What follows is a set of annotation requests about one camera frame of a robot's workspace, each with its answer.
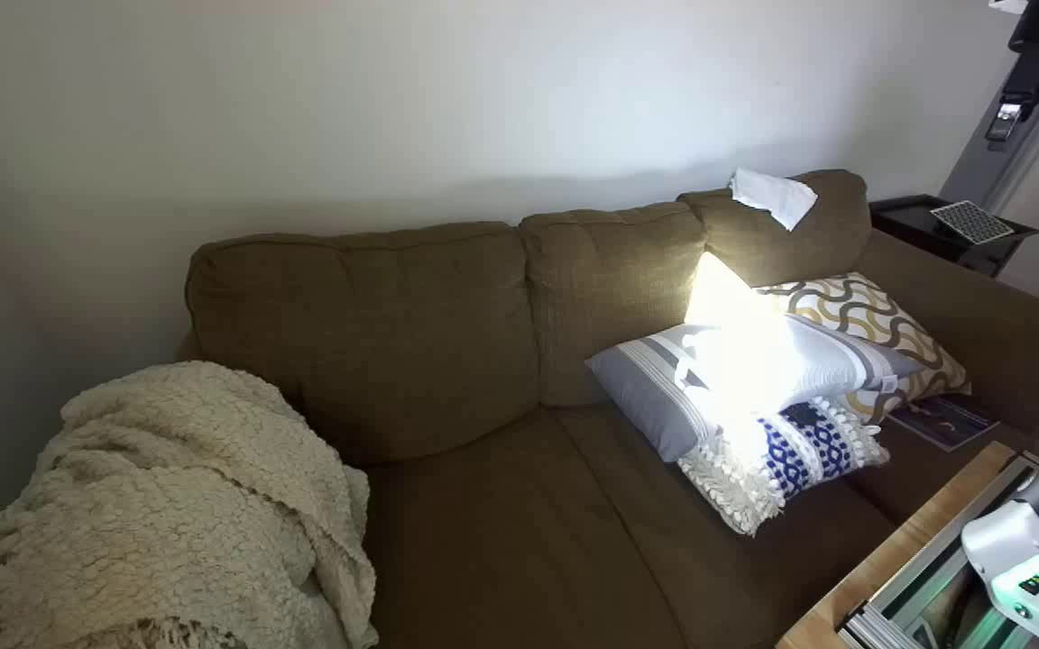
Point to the blue white knitted pillow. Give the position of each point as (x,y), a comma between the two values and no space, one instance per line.
(809,451)

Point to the dark magazine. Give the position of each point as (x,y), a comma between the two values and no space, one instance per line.
(941,420)

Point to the white cloth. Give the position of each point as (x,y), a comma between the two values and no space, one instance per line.
(772,196)

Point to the black side table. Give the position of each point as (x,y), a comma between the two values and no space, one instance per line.
(904,225)

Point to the grey stand pole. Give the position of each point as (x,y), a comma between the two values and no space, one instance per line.
(1024,131)

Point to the aluminium frame rail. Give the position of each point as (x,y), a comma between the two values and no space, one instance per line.
(904,598)

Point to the cream knitted blanket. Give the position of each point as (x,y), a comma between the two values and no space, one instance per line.
(171,505)

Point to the grey tablet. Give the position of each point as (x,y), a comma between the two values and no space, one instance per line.
(973,220)

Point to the brown fabric sofa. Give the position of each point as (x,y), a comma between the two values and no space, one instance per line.
(424,337)

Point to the grey white striped pillow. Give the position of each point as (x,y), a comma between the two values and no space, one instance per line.
(649,392)

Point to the yellow wave patterned pillow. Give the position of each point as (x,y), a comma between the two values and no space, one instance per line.
(872,319)

